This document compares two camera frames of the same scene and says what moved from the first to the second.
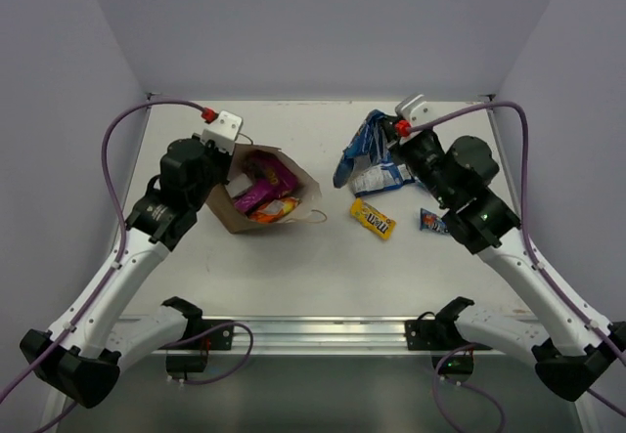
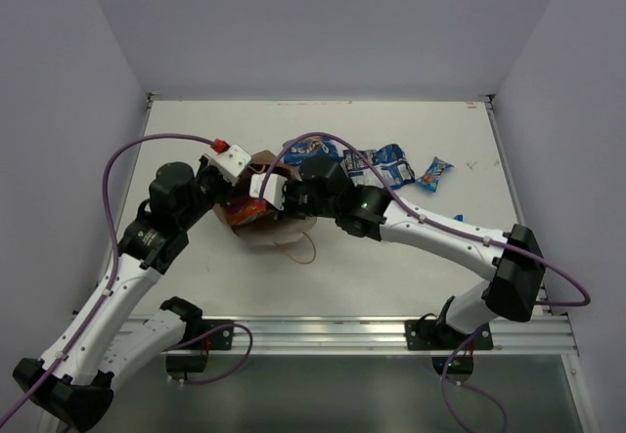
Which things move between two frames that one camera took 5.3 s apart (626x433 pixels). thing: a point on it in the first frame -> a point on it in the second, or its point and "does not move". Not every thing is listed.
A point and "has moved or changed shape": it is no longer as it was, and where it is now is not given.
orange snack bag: x=274 y=210 has moved or changed shape
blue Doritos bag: x=367 y=145 -> x=320 y=148
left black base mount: x=221 y=338 does not move
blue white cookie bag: x=380 y=178 does not move
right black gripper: x=401 y=148 -> x=289 y=187
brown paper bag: x=265 y=187 has moved or changed shape
